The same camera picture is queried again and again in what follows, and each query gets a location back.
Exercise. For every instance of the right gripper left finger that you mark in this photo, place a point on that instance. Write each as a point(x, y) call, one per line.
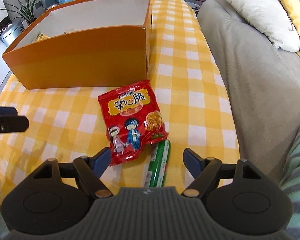
point(89, 171)

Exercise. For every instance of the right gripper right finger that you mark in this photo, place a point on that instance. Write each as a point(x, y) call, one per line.
point(204, 171)

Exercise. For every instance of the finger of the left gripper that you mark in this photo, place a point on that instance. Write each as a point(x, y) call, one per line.
point(8, 111)
point(13, 124)

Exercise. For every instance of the green stick snack pack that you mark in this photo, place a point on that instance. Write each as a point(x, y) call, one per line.
point(156, 173)

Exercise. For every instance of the red cartoon noodle snack bag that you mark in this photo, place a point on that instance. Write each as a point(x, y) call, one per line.
point(133, 120)

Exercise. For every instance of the yellow biscuit snack bag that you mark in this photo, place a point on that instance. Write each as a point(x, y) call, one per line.
point(40, 37)

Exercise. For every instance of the silver trash bin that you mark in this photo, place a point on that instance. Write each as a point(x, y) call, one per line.
point(11, 33)

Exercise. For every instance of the striped pyjama leg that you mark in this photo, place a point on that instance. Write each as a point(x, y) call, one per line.
point(290, 185)

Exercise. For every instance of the potted long-leaf plant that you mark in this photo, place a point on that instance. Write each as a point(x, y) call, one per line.
point(23, 10)

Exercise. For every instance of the beige sofa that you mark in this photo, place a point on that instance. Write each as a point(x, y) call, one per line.
point(263, 85)

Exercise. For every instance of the orange cardboard box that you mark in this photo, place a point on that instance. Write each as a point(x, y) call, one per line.
point(93, 43)

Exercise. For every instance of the small waste basket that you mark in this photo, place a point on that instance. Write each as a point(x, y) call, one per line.
point(195, 7)

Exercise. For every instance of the white cushion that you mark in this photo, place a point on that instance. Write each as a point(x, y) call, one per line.
point(270, 18)

